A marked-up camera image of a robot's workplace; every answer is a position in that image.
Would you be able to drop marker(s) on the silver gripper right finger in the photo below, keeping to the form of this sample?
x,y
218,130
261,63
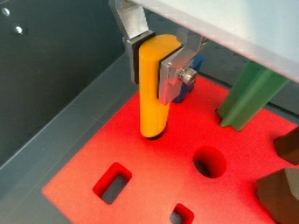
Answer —
x,y
177,70

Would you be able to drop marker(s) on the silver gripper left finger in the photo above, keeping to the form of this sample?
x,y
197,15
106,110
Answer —
x,y
130,16

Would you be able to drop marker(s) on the yellow oval peg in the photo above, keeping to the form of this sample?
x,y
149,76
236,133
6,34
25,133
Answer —
x,y
154,113

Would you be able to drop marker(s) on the red peg board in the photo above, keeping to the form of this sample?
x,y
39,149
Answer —
x,y
198,171

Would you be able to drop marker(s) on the green star peg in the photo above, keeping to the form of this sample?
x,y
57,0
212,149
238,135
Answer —
x,y
253,91

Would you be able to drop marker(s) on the brown peg with point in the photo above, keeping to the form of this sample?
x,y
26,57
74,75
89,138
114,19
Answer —
x,y
278,195

